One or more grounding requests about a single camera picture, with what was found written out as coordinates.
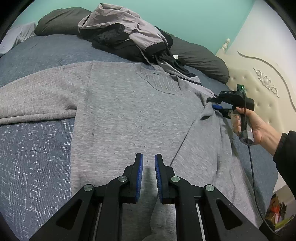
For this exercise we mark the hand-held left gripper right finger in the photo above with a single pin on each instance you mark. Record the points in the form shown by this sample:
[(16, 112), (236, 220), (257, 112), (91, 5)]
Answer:
[(158, 178)]

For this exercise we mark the person's right hand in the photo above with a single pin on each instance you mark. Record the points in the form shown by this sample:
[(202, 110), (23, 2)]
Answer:
[(263, 132)]

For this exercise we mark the cream tufted headboard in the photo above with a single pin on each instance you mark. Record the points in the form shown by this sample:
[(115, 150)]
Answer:
[(277, 109)]

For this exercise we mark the colourful packaging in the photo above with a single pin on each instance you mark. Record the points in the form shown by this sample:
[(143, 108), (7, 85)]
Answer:
[(277, 213)]

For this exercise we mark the light grey blanket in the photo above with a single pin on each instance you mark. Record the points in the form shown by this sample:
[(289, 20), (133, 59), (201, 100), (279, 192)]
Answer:
[(18, 37)]

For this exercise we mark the black garment with white trim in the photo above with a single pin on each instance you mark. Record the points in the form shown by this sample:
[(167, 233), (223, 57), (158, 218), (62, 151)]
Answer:
[(129, 51)]

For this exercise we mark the dark grey rolled duvet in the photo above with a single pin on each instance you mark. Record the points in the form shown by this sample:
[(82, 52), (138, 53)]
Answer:
[(203, 62)]

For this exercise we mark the grey knit sweater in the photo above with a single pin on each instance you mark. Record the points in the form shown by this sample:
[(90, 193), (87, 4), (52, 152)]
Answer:
[(127, 115)]

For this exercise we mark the person's right forearm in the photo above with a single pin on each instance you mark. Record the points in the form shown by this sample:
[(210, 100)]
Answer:
[(286, 157)]

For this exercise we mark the light grey and black jacket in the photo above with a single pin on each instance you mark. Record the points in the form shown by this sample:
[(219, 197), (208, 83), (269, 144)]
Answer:
[(115, 18)]

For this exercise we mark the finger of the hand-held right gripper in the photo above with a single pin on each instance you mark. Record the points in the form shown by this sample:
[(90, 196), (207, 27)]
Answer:
[(214, 99), (218, 107)]

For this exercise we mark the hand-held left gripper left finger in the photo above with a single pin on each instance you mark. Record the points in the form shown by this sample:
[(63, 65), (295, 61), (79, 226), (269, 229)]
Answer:
[(138, 176)]

